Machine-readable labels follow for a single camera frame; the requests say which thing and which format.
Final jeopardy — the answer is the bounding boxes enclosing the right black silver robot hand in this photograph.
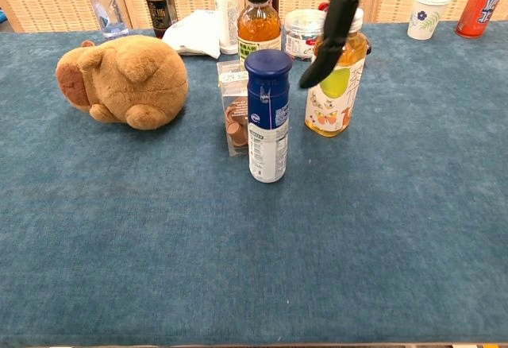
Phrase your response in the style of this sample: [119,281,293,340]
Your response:
[223,0,376,90]

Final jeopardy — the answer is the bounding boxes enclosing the brown tea bottle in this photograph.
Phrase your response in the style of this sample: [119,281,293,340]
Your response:
[237,0,282,62]

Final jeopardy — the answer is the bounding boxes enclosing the tea bottle white cap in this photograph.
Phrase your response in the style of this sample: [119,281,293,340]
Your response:
[304,6,369,138]

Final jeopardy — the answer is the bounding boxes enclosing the white bottle blue cap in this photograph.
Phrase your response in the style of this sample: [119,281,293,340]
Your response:
[243,49,294,184]

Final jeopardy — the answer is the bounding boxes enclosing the brown capybara plush toy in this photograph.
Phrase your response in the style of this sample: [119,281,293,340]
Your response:
[55,34,189,130]

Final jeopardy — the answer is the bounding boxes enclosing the red can bottle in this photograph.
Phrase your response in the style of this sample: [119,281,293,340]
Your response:
[455,0,508,39]

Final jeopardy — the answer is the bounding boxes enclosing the clear box of brown capsules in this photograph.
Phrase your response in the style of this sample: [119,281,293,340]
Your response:
[216,60,251,157]

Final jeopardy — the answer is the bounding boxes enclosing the dark drink bottle black label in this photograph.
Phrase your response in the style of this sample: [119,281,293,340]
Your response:
[141,0,179,39]

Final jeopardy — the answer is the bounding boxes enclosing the clear tub of colourful clips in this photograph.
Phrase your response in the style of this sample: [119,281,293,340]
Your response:
[283,9,329,62]

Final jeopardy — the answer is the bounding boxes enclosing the white paper cup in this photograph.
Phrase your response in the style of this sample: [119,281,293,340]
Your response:
[407,0,453,41]

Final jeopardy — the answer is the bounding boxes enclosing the white pill bottle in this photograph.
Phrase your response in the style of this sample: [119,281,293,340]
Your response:
[213,0,241,56]

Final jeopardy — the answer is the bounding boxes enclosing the white plastic bag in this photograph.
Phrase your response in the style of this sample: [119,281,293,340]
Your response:
[161,9,221,59]

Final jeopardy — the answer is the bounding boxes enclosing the clear empty plastic bottle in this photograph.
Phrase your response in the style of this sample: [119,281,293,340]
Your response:
[93,0,130,39]

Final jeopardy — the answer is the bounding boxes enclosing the blue table cloth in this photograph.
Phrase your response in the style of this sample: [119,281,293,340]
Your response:
[0,20,508,347]

